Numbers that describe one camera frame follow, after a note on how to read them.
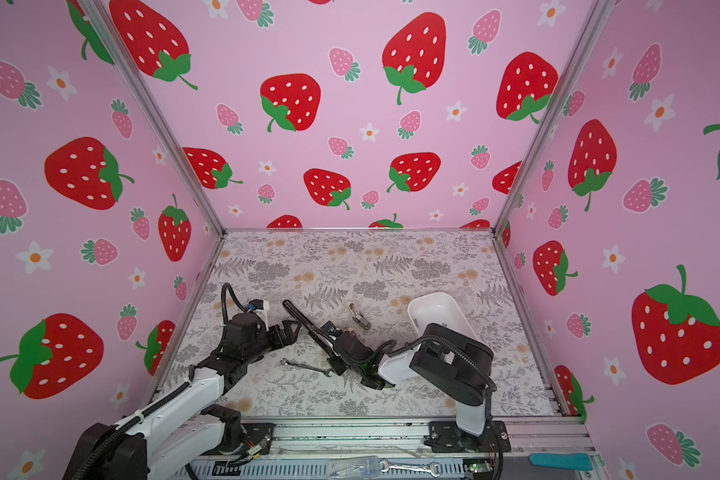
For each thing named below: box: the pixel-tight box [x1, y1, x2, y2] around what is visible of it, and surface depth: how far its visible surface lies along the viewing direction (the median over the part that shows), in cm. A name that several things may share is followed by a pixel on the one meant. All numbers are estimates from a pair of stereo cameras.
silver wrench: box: [379, 459, 442, 478], surface depth 71 cm
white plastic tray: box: [407, 292, 478, 340], surface depth 96 cm
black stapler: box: [283, 299, 347, 376], surface depth 92 cm
